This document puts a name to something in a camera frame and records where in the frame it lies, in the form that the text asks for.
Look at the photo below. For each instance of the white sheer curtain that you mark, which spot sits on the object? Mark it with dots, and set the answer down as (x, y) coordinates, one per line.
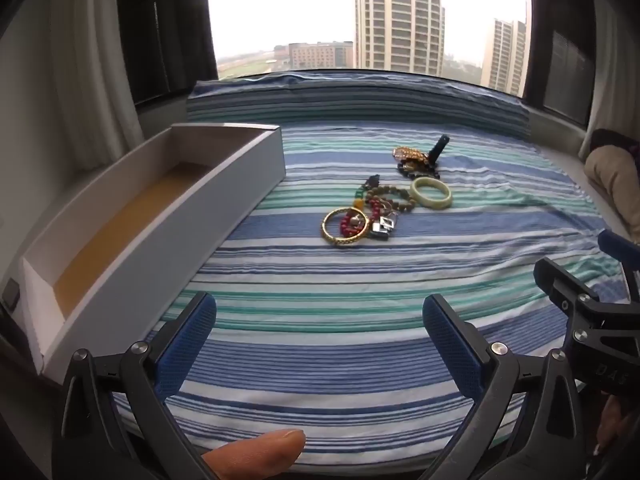
(615, 60)
(95, 60)

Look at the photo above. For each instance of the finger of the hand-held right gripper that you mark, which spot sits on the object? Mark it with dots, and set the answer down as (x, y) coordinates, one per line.
(552, 282)
(615, 247)

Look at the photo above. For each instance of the long white cardboard box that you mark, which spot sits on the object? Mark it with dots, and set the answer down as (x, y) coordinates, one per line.
(150, 260)

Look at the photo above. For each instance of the dark curtain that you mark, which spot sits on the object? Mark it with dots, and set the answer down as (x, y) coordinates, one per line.
(555, 35)
(160, 30)

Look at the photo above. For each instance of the person's left hand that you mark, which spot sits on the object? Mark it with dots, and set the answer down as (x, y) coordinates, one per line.
(255, 452)

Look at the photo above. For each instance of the black wall socket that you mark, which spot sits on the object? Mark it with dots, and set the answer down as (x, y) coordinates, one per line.
(11, 296)

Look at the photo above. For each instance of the gold bangle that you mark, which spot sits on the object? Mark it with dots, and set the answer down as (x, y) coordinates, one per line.
(327, 234)

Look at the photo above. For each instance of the low brown building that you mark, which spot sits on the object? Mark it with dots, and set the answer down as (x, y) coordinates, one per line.
(320, 55)

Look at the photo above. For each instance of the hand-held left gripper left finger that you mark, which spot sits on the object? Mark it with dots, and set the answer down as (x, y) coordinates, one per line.
(185, 345)

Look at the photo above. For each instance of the beige cushion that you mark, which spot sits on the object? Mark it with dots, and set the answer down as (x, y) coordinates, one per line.
(615, 175)

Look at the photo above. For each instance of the silver square pendant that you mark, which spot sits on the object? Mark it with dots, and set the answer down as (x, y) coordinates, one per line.
(382, 227)

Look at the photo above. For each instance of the slim beige tower building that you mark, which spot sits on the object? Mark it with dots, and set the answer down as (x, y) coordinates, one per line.
(505, 55)

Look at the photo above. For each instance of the tall beige tower building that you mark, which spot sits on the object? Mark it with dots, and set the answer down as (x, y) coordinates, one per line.
(400, 15)

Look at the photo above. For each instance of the blue green striped bedsheet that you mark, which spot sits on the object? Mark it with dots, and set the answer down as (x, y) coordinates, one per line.
(325, 310)

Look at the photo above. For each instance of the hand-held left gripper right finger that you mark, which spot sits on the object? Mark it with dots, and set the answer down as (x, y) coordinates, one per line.
(452, 350)

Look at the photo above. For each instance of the pale green jade bangle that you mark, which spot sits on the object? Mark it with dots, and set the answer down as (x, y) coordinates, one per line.
(418, 198)

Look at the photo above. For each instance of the person's right hand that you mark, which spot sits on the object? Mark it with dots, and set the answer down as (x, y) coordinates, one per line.
(612, 425)

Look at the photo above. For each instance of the dark purple cloth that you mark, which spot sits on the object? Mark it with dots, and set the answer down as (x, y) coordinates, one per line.
(612, 137)

